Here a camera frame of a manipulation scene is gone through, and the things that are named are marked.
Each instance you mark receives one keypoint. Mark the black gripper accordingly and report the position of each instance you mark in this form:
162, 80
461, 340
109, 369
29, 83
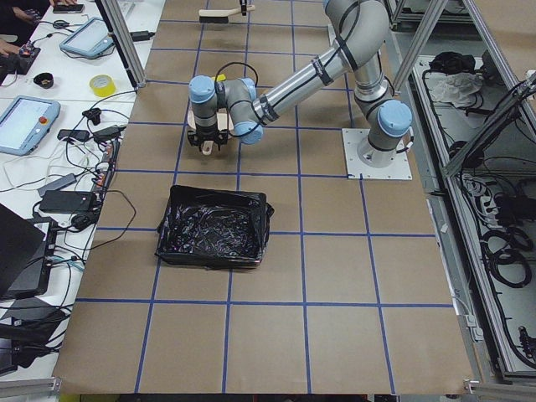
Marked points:
204, 136

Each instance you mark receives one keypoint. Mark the beige plastic dustpan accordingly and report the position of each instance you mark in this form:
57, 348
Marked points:
205, 116

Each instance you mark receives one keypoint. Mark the white hand brush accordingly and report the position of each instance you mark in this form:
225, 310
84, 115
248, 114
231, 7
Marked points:
223, 15

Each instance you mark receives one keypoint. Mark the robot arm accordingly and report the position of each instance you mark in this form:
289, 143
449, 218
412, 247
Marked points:
232, 108

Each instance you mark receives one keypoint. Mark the black lined trash bin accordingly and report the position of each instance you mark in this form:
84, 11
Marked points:
217, 229

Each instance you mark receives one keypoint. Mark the yellow tape roll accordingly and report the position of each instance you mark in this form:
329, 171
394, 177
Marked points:
102, 86

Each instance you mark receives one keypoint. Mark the blue teach pendant far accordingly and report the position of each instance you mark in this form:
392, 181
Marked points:
90, 40

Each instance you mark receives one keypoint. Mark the blue teach pendant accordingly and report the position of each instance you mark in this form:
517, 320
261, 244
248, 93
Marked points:
90, 40
25, 123

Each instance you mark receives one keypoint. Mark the black power adapter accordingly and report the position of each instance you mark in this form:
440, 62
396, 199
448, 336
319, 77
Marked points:
67, 202

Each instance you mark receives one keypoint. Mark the blue teach pendant near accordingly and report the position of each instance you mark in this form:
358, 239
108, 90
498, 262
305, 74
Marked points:
25, 123

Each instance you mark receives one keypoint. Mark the black smartphone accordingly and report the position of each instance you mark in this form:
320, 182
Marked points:
68, 8

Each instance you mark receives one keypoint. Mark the black laptop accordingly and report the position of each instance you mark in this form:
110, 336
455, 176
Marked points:
27, 248

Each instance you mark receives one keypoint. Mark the crumpled white cloth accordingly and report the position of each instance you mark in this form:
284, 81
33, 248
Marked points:
459, 89

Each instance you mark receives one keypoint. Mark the aluminium frame post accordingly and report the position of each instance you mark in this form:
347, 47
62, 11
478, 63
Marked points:
119, 32

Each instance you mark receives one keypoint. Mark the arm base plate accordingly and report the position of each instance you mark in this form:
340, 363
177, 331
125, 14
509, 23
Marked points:
367, 163

